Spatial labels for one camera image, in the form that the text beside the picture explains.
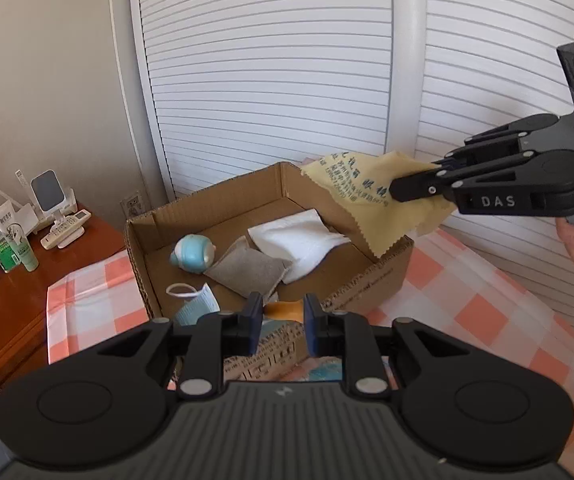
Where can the brown cardboard box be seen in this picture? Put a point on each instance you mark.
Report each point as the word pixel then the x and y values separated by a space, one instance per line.
pixel 226 211

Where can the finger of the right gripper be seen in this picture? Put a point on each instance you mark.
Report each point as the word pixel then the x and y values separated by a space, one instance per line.
pixel 530 184
pixel 496 143

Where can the blue tasselled sachet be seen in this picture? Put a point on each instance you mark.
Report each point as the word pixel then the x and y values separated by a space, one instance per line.
pixel 319 370

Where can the white louvered closet doors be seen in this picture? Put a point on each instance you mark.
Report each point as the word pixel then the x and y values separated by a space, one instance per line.
pixel 232 86

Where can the grey fabric pouch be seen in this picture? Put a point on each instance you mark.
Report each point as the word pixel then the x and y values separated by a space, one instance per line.
pixel 244 270

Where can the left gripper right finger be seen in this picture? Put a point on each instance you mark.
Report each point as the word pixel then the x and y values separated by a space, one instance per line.
pixel 360 346

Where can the white remote control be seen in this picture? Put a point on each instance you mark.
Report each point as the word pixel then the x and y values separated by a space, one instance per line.
pixel 66 230

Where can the blue round plush toy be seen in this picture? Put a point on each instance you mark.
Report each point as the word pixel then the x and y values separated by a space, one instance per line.
pixel 193 253

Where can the pale green tube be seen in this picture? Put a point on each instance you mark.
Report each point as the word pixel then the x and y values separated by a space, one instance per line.
pixel 24 251

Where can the wooden nightstand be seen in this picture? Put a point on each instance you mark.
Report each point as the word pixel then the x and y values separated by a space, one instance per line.
pixel 23 296

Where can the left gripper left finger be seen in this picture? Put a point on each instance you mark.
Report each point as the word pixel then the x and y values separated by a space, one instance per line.
pixel 215 338

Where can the white cloth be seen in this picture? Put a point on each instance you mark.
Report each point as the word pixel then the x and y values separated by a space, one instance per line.
pixel 303 239

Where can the phone on white stand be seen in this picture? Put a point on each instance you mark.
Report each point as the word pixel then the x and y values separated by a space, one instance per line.
pixel 49 194

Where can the checkered orange white tablecloth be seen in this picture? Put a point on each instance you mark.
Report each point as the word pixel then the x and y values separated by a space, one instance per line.
pixel 446 286

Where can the green bottle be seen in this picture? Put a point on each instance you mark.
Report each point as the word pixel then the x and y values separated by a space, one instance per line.
pixel 8 258

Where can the blue face mask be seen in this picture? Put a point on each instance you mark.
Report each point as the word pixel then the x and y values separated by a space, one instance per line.
pixel 196 302

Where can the yellow cleaning cloth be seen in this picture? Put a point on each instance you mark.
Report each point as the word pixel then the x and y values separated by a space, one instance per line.
pixel 360 184

